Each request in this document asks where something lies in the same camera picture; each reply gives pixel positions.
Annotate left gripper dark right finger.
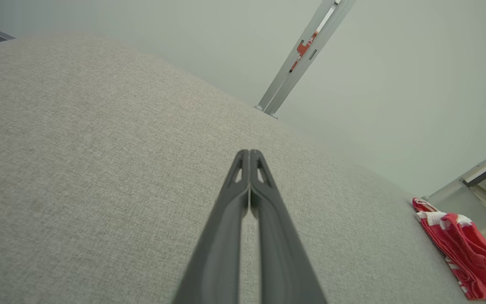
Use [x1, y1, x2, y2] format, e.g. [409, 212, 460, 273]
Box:
[250, 149, 328, 304]

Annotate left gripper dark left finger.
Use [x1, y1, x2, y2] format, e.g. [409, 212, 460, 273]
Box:
[171, 149, 251, 304]

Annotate red shirt with white sleeves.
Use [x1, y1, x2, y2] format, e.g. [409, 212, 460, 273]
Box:
[412, 197, 480, 297]

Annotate red shorts with white trim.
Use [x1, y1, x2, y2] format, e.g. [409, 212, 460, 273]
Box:
[427, 212, 486, 303]

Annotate grey fabric sofa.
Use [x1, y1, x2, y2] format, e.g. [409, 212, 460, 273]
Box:
[0, 34, 486, 304]

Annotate grey partition post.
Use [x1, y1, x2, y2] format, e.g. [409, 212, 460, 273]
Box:
[254, 0, 340, 112]
[264, 0, 356, 119]

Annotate orange sticker on post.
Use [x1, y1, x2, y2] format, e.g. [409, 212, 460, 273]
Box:
[289, 31, 320, 73]

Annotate black metal door frame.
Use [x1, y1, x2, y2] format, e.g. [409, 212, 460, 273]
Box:
[458, 141, 486, 204]

